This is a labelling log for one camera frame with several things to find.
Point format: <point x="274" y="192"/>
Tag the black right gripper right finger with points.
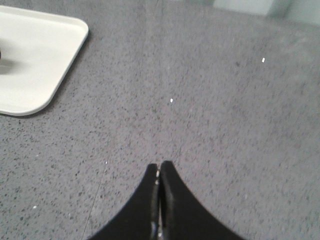
<point x="183" y="216"/>

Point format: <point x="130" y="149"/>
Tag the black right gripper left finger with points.
<point x="139" y="217"/>

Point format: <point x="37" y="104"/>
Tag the cream rectangular plastic tray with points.
<point x="36" y="51"/>

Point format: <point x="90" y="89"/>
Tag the pale green pleated curtain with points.
<point x="303" y="11"/>

